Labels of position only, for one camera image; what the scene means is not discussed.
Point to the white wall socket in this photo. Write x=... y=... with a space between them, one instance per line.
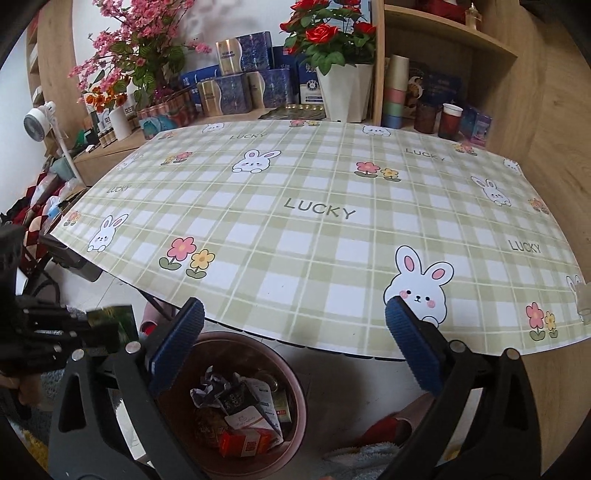
x=197 y=39

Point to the brown glass cup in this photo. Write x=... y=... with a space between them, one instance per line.
x=425 y=119

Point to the red paper cup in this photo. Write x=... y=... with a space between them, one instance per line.
x=450 y=123

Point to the white plastic flowerpot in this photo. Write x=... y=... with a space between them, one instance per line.
x=345 y=94

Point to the low wooden cabinet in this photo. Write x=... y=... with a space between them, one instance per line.
x=115 y=150

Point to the wooden side shelf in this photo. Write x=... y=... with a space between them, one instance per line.
x=55 y=55

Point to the green checked tablecloth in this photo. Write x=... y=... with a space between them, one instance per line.
x=300 y=240

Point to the wooden shelf unit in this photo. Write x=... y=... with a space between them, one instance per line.
x=489 y=87

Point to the dark blue box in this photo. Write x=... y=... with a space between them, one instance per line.
x=282 y=57

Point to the dark picture box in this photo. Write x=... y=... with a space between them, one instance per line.
x=438 y=85

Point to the grey fleece clothing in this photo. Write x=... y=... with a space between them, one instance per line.
x=364 y=452

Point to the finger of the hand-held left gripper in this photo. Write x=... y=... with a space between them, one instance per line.
x=55 y=348
x=55 y=317

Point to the white vase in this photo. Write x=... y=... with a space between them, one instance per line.
x=120 y=123

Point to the red rose plant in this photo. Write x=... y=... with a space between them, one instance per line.
x=328 y=32

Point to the blue white flat box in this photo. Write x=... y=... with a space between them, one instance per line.
x=199 y=77

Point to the row of small amber bottles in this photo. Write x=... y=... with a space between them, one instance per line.
x=101 y=134

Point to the pink plastic bin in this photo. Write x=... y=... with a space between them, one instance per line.
x=295 y=383

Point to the stack of pastel cups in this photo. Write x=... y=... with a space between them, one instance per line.
x=396 y=94

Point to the pink blossom artificial plant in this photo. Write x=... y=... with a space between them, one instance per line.
x=134 y=50

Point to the small blue box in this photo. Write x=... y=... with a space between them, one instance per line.
x=478 y=129

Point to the striped wooden planter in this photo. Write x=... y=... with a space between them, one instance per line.
x=168 y=117

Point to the perfume bottle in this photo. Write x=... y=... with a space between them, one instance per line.
x=474 y=17

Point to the purple artificial flowers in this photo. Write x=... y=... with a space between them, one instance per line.
x=166 y=93

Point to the pink slipper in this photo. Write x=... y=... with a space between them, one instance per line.
x=157 y=318
x=397 y=422

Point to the orange artificial flowers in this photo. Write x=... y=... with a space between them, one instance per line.
x=106 y=99

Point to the red basket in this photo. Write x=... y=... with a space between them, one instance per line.
x=441 y=9

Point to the grey white wrapper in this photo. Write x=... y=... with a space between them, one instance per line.
x=214 y=385

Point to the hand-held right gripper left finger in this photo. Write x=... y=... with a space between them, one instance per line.
x=178 y=341

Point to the red patterned cloth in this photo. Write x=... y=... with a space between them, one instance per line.
x=34 y=207

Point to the white desk fan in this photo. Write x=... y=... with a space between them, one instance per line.
x=39 y=123

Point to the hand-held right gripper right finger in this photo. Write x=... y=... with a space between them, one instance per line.
x=415 y=341

